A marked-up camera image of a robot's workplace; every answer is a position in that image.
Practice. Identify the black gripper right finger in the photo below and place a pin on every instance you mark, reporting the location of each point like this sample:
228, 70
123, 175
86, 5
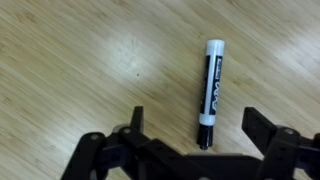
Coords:
258, 128

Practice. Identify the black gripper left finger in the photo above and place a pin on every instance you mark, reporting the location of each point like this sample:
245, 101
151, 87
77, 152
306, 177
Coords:
137, 119

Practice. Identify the black and white marker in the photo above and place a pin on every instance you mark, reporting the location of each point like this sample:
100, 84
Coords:
211, 84

